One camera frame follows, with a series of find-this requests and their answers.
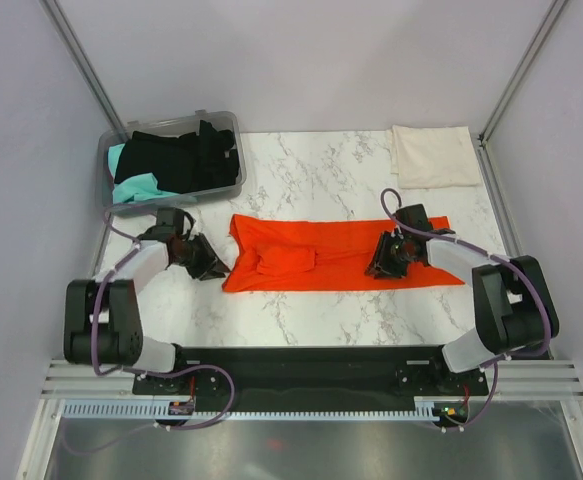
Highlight orange t-shirt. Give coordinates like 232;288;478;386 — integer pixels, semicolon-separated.
222;214;462;293

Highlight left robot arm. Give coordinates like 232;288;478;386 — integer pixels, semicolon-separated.
63;207;230;393

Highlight aluminium frame post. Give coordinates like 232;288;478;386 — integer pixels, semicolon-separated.
40;0;129;140
477;0;572;146

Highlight black garment in bin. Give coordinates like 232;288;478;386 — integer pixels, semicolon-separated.
112;120;240;195

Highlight clear plastic storage bin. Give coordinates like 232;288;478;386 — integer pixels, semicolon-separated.
95;111;247;213

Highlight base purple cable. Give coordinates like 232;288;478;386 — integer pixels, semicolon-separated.
135;364;235;434
430;359;500;435

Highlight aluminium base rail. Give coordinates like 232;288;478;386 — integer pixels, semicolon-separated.
41;360;583;401

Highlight cream folded cloth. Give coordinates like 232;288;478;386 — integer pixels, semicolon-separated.
387;125;482;190

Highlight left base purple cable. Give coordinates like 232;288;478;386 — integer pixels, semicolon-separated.
135;364;235;434

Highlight white slotted cable duct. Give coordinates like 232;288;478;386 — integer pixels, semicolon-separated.
60;396;487;422

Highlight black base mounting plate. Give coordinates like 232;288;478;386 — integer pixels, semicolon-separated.
132;346;489;411

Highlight left aluminium frame post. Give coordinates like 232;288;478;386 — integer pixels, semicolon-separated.
40;0;129;140

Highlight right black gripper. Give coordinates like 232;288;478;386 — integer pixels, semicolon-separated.
364;230;416;281

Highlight teal garment in bin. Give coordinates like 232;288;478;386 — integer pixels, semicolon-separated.
107;144;175;204

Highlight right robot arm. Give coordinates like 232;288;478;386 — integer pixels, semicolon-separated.
366;204;559;394

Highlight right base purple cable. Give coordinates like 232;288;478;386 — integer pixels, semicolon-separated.
430;359;500;435

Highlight right aluminium frame post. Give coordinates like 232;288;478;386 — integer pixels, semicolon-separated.
477;0;572;146

